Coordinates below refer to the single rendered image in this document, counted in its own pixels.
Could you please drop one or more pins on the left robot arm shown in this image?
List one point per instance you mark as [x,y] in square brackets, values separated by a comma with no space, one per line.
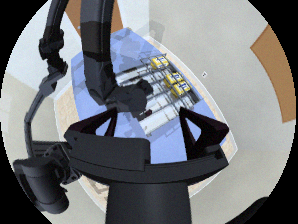
[95,23]

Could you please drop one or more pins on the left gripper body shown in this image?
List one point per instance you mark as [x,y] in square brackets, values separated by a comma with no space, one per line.
[139,118]

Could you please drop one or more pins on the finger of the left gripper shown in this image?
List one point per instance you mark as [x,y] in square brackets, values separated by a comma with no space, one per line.
[149,112]

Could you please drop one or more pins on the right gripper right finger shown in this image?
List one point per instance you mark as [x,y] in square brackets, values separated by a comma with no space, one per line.
[212,132]

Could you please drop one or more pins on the dark grey long flat panel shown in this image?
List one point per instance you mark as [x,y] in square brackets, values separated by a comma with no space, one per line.
[190,90]

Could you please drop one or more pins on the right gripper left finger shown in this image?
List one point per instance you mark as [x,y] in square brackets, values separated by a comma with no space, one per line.
[93,122]

